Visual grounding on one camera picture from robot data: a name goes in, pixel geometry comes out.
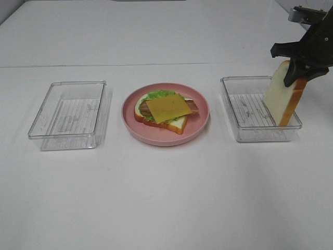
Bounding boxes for clear left plastic tray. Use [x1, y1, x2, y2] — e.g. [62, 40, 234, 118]
[28, 80, 112, 151]

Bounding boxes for pink round plate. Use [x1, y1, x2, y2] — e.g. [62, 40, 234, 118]
[122, 83, 210, 146]

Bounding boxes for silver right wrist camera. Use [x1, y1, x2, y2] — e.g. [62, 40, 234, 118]
[288, 6, 327, 25]

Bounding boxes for green lettuce leaf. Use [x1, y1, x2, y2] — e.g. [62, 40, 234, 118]
[139, 90, 185, 123]

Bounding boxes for clear right plastic tray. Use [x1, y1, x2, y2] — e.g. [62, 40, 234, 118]
[220, 76, 302, 143]

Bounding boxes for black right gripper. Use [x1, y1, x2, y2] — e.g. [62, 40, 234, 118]
[271, 9, 332, 88]

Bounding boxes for yellow cheese slice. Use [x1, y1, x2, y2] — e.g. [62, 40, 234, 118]
[146, 94, 192, 124]

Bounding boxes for clear plastic tray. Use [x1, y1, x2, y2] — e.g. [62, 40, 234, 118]
[28, 80, 112, 151]
[220, 76, 302, 143]

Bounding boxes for bread slice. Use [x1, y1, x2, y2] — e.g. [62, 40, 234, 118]
[263, 60, 308, 127]
[134, 94, 188, 134]

